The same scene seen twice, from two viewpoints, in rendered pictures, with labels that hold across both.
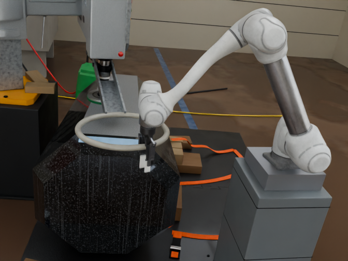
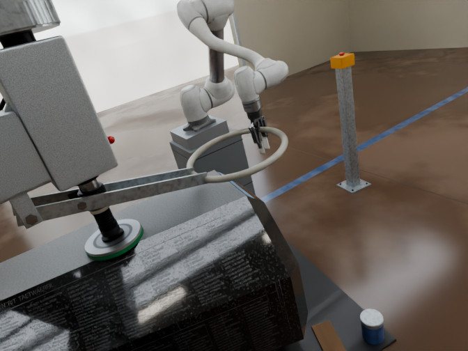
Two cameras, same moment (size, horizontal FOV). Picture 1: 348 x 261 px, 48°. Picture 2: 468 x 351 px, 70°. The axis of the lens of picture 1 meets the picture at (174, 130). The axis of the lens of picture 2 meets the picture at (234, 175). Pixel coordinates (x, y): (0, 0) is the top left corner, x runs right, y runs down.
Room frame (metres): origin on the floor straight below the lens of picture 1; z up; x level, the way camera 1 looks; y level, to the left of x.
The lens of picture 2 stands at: (2.16, 1.68, 1.54)
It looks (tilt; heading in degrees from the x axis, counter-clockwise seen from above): 25 degrees down; 258
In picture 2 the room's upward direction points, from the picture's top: 15 degrees counter-clockwise
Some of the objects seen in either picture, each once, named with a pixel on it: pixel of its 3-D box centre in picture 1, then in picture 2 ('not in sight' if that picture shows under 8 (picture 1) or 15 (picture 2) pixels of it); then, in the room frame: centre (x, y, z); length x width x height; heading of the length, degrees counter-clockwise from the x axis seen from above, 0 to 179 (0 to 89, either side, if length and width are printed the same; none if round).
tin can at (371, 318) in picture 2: not in sight; (372, 326); (1.50, 0.74, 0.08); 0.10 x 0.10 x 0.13
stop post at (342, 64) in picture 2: not in sight; (347, 125); (0.71, -0.50, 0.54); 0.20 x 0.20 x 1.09; 6
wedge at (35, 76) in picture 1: (37, 77); not in sight; (2.84, 1.11, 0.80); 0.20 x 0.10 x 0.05; 46
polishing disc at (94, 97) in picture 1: (103, 95); (113, 236); (2.42, 0.50, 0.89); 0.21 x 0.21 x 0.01
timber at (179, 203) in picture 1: (173, 201); not in sight; (2.46, -0.06, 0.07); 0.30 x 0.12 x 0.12; 2
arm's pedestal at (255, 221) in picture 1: (264, 233); (217, 184); (1.82, -0.60, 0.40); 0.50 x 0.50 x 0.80; 13
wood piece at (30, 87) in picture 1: (40, 87); not in sight; (2.63, 1.01, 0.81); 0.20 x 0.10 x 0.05; 104
